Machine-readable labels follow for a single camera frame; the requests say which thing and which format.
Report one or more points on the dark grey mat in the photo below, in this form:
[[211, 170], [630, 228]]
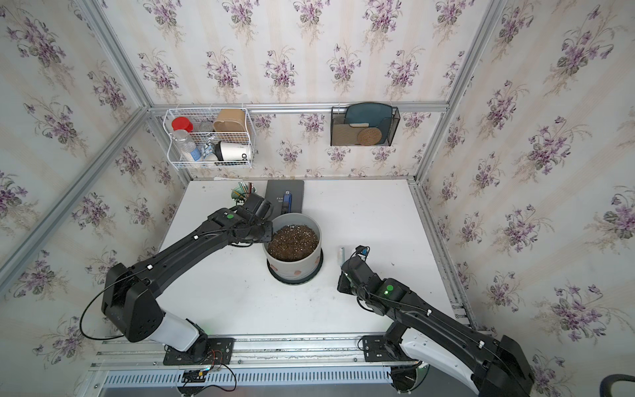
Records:
[[275, 190]]

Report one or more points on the white wire wall basket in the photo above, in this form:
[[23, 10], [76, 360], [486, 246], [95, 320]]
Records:
[[206, 138]]

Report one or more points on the white ceramic pot with soil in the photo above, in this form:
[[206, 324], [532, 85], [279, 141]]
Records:
[[295, 237]]

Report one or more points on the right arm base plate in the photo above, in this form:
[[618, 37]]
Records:
[[376, 348]]

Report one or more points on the blue black utility knife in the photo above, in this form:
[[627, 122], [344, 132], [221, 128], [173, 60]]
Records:
[[286, 206]]

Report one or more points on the black mesh wall organizer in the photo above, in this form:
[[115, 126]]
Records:
[[345, 135]]

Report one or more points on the red lidded jar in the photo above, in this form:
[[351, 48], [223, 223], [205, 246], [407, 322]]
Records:
[[182, 123]]

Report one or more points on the teal plate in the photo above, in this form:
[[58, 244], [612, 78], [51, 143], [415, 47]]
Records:
[[373, 114]]

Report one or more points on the clear plastic bottle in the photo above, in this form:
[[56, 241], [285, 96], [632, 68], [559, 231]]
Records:
[[187, 146]]

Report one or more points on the small circuit board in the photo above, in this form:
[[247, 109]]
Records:
[[194, 376]]

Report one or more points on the round cork coaster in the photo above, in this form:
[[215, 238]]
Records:
[[369, 136]]

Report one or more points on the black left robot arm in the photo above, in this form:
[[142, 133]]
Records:
[[131, 292]]

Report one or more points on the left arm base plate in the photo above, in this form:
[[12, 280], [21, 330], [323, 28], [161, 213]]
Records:
[[217, 350]]

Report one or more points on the green pen holder cup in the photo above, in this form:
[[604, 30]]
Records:
[[242, 192]]

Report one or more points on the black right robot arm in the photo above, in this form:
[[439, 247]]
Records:
[[421, 333]]

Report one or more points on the dark green pot saucer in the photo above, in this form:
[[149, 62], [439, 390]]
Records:
[[295, 272]]

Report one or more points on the white black cup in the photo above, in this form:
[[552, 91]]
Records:
[[232, 152]]

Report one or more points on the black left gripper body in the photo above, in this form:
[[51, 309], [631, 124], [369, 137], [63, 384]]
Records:
[[263, 233]]

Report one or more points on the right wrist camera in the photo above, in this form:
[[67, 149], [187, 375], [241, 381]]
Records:
[[362, 251]]

